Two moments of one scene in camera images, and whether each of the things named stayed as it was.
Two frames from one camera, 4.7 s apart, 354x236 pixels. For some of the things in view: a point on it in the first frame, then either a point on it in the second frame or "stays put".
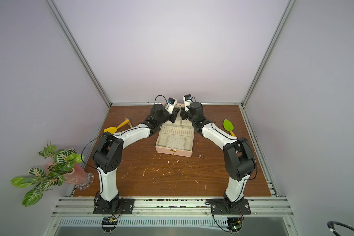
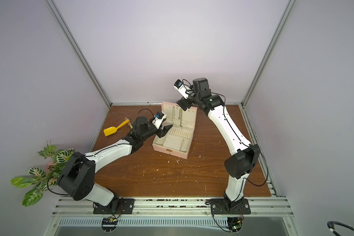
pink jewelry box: x=176 y=138 stays put
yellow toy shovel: x=113 y=130 stays put
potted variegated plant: x=65 y=169 stays put
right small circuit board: x=234 y=224 stays put
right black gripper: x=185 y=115 -> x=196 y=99
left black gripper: x=172 y=116 -> x=162 y=133
